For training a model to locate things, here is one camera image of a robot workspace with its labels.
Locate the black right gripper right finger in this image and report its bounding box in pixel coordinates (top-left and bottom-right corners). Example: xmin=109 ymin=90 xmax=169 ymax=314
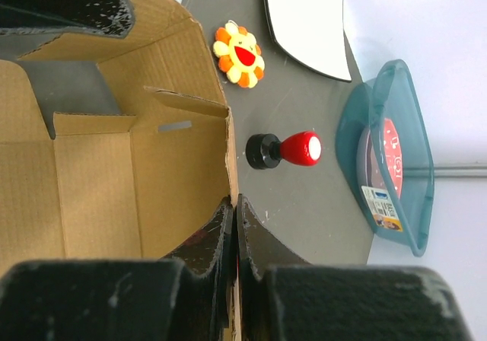
xmin=236 ymin=196 xmax=472 ymax=340

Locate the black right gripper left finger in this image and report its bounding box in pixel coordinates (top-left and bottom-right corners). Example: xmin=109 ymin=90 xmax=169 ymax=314
xmin=1 ymin=198 xmax=233 ymax=340

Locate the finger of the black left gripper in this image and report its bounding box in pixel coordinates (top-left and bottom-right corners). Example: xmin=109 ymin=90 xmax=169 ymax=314
xmin=1 ymin=0 xmax=135 ymax=39

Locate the brown cardboard box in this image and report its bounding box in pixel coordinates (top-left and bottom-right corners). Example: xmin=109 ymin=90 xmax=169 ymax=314
xmin=0 ymin=0 xmax=242 ymax=341

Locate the red black stamp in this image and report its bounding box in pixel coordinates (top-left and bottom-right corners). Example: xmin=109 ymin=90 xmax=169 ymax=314
xmin=245 ymin=131 xmax=322 ymax=170

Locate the orange plush flower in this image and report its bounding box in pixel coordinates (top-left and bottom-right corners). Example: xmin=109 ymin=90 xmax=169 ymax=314
xmin=212 ymin=20 xmax=265 ymax=89

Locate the pink dotted plate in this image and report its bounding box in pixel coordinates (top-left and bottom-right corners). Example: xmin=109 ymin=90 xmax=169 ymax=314
xmin=356 ymin=118 xmax=403 ymax=197

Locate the teal plastic bin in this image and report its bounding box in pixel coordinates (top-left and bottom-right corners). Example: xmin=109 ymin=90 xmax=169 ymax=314
xmin=335 ymin=59 xmax=434 ymax=257

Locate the white square plate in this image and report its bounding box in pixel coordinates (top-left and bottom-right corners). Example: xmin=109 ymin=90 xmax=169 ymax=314
xmin=264 ymin=0 xmax=352 ymax=82

